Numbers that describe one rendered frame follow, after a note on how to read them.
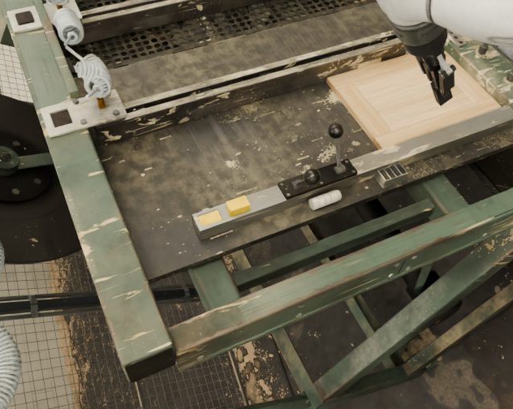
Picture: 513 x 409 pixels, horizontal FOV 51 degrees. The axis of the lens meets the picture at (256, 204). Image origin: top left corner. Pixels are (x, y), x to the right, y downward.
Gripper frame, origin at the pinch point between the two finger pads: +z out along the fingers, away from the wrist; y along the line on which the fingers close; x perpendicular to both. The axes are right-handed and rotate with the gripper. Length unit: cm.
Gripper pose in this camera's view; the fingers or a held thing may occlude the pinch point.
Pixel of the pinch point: (441, 90)
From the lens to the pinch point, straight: 116.9
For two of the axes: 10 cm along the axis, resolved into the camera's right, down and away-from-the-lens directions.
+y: 4.0, 7.3, -5.5
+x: 8.0, -5.7, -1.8
